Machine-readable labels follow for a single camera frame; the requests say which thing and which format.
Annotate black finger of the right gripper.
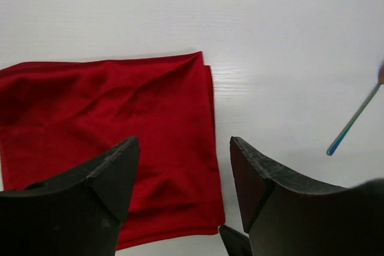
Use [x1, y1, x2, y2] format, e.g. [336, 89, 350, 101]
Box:
[219, 225, 252, 256]

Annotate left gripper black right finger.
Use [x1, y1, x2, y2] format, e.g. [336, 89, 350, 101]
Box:
[229, 136, 349, 234]

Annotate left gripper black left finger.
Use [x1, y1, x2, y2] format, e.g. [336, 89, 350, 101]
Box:
[23, 135, 140, 225]

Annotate red cloth napkin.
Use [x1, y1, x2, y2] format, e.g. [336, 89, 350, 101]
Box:
[1, 52, 225, 249]

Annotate iridescent metal spoon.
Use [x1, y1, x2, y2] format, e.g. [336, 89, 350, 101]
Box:
[326, 62, 383, 156]

